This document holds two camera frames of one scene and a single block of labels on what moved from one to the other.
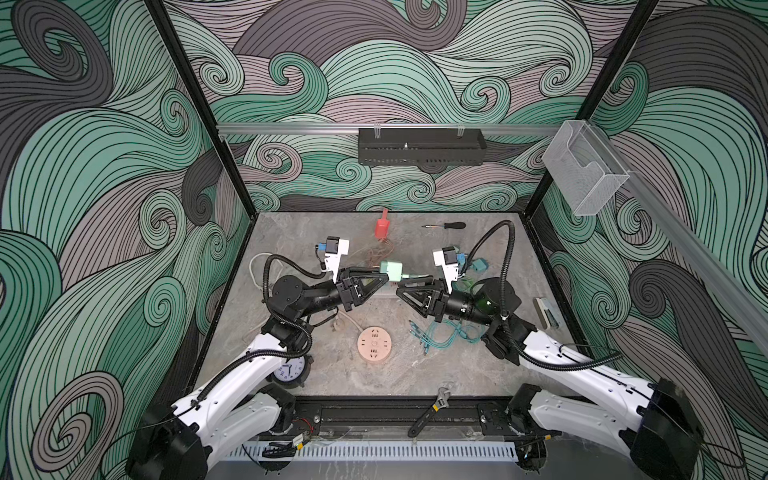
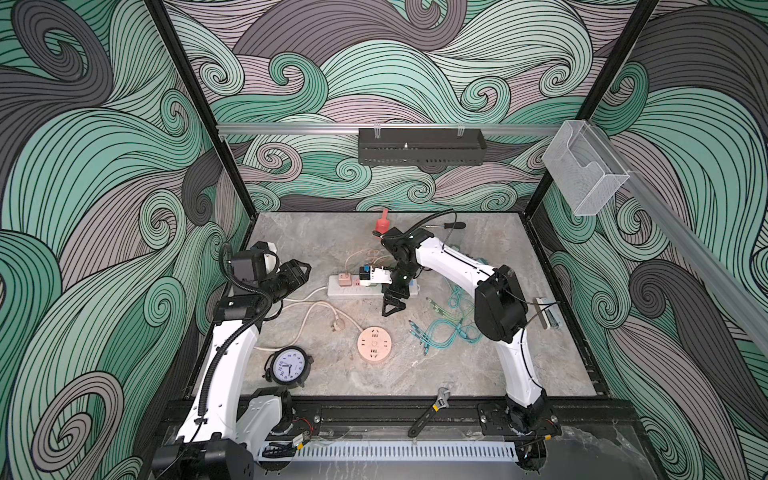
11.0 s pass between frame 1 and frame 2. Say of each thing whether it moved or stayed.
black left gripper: moved
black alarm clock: stayed
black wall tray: stayed
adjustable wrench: stayed
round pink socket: stayed
